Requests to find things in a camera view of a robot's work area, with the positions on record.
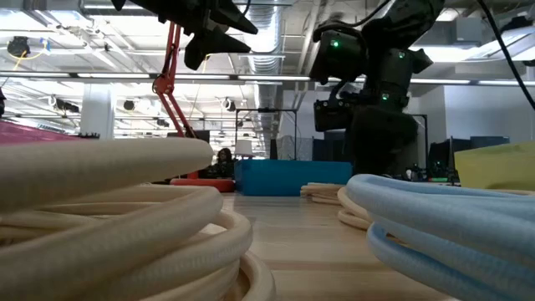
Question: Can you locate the black room partition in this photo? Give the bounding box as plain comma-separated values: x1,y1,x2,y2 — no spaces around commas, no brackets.
312,131,352,162

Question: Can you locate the white pillar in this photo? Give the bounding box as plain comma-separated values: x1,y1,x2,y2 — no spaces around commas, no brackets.
79,83,115,140

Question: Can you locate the blue plastic bin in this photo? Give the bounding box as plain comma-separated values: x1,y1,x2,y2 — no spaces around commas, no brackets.
234,158,354,197

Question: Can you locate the person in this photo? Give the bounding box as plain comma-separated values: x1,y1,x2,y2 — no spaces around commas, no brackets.
206,147,236,180

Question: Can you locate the light blue HDMI cable coil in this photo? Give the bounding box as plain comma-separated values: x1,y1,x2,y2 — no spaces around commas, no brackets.
345,174,535,301

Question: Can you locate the ceiling light strip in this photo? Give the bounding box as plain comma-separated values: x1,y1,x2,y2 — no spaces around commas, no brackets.
411,77,471,85
237,74,311,83

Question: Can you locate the black ceiling device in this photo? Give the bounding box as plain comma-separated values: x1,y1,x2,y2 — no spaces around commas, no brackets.
7,35,32,58

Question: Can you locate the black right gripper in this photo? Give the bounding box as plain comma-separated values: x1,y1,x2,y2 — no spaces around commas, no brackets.
313,89,419,176

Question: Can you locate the red desk lamp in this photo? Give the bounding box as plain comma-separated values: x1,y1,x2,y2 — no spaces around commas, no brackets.
152,20,236,193

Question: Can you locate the silver ribbed ventilation duct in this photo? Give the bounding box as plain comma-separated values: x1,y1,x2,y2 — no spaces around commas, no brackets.
238,3,286,139

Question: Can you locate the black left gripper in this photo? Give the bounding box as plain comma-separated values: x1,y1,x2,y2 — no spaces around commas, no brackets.
110,0,259,71

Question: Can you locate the yellow translucent plastic bin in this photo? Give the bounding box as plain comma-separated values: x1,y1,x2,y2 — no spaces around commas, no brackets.
454,140,535,191

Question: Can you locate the red translucent plastic bin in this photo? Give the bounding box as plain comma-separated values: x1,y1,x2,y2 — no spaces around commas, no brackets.
0,119,87,146

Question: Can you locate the black metal frame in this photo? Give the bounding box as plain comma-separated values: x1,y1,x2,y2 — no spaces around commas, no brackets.
411,112,430,176
235,107,298,162

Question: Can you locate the bright ceiling light panel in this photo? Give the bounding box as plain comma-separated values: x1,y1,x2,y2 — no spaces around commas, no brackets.
417,43,482,64

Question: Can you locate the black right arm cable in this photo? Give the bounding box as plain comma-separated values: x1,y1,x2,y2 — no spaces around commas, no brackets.
476,0,535,112

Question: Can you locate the white table lamp shade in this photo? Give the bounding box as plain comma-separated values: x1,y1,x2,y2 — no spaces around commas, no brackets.
233,139,256,158

